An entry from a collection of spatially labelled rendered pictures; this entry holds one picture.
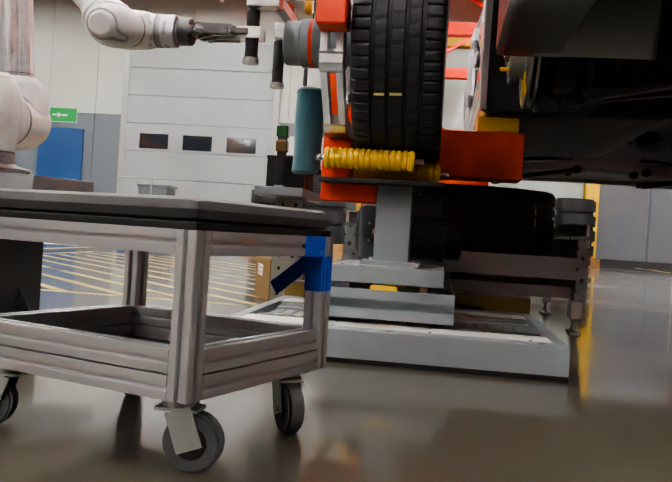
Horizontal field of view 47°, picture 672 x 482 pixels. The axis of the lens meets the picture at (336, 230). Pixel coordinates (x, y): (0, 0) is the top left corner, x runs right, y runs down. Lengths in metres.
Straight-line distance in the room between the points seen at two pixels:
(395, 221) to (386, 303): 0.29
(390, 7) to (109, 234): 1.16
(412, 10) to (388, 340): 0.80
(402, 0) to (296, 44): 0.41
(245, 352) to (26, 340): 0.29
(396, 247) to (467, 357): 0.46
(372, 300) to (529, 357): 0.42
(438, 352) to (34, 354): 1.01
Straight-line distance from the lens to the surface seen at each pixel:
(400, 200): 2.17
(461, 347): 1.84
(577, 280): 2.82
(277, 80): 2.47
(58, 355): 1.08
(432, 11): 1.97
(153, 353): 0.97
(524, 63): 2.23
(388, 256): 2.17
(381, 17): 1.97
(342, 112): 2.10
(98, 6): 2.08
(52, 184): 2.19
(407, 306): 1.98
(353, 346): 1.85
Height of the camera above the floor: 0.31
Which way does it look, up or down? level
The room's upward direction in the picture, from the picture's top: 4 degrees clockwise
